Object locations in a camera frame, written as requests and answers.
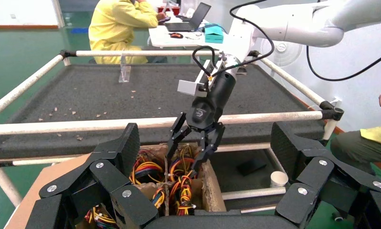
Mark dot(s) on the person with dark trousers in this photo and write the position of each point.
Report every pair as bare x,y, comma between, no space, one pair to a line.
361,151

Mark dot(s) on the white cup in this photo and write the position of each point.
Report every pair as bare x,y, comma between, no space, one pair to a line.
279,179

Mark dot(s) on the clear acrylic sign holder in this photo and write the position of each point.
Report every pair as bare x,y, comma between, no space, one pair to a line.
124,74

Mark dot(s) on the white desk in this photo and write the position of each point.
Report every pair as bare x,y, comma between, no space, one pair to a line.
160,38

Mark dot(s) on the teal box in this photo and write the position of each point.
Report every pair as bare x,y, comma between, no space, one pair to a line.
214,34

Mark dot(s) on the black laptop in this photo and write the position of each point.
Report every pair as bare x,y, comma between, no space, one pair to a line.
196,15

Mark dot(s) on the black foam table mat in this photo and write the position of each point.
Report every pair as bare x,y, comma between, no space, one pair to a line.
98,91

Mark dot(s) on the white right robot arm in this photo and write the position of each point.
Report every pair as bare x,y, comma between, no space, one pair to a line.
288,25

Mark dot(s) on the black pipe joint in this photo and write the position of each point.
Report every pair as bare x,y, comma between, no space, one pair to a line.
67,53
254,53
0,165
334,113

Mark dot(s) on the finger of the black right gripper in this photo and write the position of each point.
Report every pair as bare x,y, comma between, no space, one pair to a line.
177,134
211,142

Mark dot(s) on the white frame pipe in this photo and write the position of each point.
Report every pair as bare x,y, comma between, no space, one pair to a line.
241,147
250,193
66,61
329,129
257,209
7,186
274,159
83,125
108,53
291,80
26,83

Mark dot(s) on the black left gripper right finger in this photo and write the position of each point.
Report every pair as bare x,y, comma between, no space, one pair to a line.
317,177

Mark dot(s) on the brown cardboard divider box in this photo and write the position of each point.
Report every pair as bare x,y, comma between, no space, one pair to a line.
212,192

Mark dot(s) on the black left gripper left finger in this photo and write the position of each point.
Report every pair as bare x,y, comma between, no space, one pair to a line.
108,177

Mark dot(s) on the seated person in yellow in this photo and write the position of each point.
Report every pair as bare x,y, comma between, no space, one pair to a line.
121,25

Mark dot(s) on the red black computer mouse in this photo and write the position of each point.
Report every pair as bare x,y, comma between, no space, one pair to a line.
176,35

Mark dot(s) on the white fan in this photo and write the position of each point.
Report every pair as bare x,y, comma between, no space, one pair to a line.
282,56

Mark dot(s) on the black flat block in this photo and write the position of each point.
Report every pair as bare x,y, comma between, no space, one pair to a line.
251,167

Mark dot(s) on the black shelf mat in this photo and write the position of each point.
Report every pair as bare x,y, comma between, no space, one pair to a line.
228,177

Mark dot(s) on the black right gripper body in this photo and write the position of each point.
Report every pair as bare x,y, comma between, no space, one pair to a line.
209,107

